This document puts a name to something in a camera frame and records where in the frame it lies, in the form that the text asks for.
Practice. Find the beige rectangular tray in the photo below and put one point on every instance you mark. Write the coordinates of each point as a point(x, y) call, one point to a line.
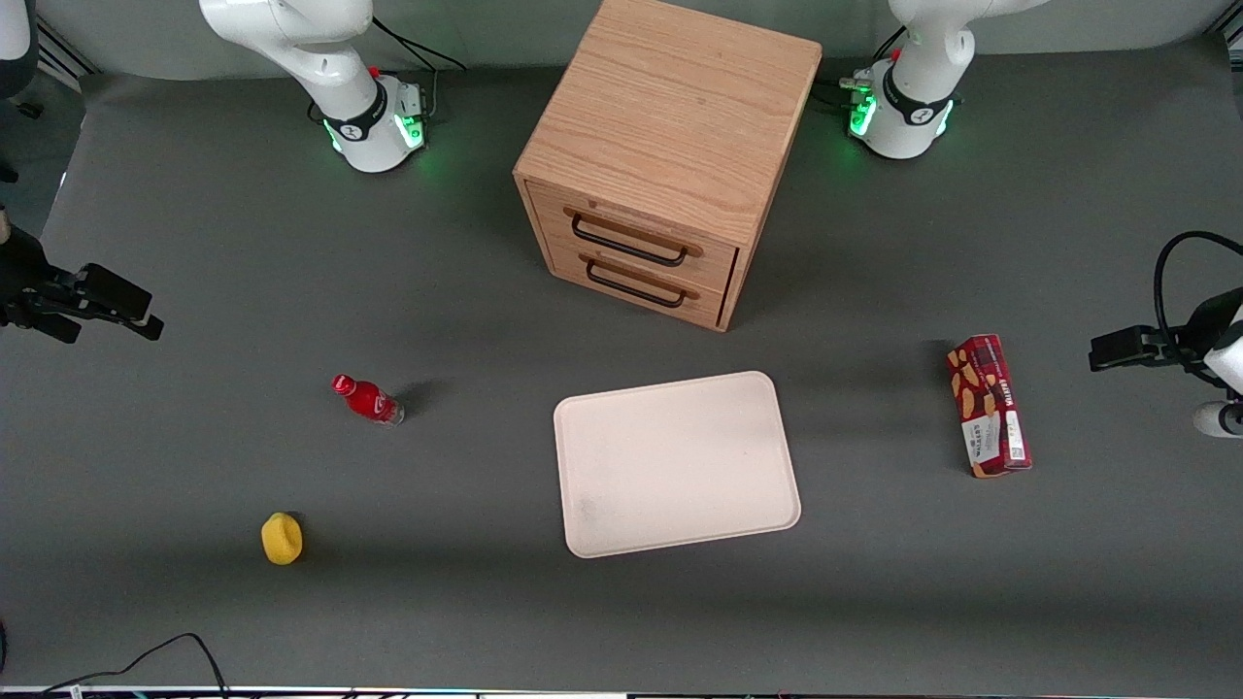
point(675, 466)

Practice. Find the yellow round toy fruit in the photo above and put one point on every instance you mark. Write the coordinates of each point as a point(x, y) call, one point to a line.
point(282, 540)

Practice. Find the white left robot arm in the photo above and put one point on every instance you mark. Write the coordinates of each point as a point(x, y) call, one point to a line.
point(918, 107)

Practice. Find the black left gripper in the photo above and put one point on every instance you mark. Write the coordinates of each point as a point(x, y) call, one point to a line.
point(1197, 330)

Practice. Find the red cookie box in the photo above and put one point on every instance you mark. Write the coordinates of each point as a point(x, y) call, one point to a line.
point(989, 408)

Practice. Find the aluminium frame rail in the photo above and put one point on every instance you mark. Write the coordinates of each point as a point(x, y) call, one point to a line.
point(64, 56)

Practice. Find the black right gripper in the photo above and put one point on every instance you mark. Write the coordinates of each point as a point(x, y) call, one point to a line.
point(21, 275)

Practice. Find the wooden two-drawer cabinet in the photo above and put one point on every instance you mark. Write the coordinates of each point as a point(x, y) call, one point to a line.
point(670, 126)

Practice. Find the small red bottle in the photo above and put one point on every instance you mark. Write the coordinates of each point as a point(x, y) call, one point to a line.
point(371, 400)

